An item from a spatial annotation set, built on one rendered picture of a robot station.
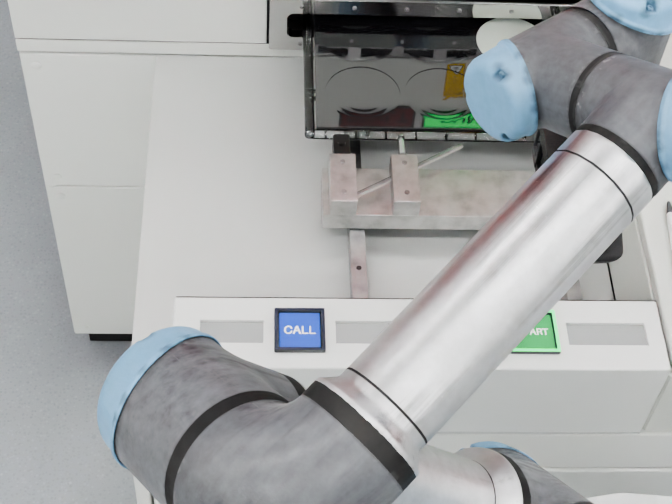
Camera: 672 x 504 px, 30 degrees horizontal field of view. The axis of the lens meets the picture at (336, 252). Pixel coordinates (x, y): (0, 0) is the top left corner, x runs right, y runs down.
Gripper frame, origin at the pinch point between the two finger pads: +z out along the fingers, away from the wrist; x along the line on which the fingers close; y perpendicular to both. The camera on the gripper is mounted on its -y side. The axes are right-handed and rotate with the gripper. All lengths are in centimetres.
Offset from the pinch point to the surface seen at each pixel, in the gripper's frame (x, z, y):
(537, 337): -0.4, 14.2, -0.1
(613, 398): -9.9, 20.7, -4.0
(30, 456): 73, 111, 36
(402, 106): 11.6, 20.7, 41.2
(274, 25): 29, 21, 57
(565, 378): -3.5, 16.4, -4.0
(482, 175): 1.4, 22.7, 30.9
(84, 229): 61, 70, 58
